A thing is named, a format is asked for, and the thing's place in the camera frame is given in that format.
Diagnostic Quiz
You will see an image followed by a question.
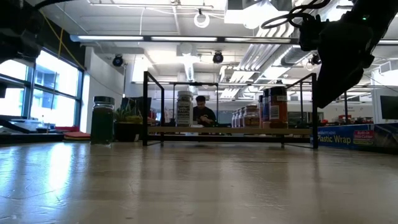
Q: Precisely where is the black lid orange spice jar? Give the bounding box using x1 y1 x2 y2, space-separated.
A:
268 86 289 129

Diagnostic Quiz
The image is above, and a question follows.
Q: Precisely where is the black lid purple spice jar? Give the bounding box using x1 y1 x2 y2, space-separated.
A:
262 88 271 129

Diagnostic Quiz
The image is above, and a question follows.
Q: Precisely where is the long ceiling light rail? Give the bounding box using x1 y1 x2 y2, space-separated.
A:
70 35 398 46

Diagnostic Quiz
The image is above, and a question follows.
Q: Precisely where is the green lid spice jar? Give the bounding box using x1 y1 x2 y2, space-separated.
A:
90 95 116 146

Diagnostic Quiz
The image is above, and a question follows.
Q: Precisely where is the black ceiling camera rig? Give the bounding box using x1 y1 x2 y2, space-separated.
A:
306 53 322 67

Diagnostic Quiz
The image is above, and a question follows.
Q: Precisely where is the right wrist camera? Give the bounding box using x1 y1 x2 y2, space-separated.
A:
297 14 326 53

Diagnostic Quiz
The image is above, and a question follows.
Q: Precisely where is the black metal wood shelf rack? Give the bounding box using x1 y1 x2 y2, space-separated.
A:
142 70 319 149

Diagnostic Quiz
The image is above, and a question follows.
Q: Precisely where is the seated person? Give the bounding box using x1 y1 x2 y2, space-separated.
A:
192 95 218 128

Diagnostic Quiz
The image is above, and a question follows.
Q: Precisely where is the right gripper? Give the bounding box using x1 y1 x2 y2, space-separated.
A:
316 18 376 110

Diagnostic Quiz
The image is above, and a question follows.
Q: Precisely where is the potted succulent plant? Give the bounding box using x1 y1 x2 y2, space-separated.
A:
113 105 144 143

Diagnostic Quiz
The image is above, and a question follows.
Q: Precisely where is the white cable coil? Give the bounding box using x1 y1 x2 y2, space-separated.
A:
193 8 211 29

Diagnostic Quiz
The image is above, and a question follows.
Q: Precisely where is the black table frame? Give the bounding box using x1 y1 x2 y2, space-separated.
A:
0 132 312 144

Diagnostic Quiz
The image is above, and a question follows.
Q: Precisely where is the black monitor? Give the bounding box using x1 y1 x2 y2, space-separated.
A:
379 95 398 121

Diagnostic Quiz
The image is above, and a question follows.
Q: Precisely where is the white lid bagel seasoning jar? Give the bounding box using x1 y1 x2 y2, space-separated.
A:
175 90 194 128

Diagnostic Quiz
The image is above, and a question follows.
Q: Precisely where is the blue plastic wrap box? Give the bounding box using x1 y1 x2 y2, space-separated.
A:
310 123 398 156

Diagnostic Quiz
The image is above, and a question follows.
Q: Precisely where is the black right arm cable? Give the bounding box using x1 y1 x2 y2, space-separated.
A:
260 0 332 30

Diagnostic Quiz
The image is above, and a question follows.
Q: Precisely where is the black pole stand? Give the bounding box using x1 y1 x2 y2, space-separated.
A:
341 86 358 125

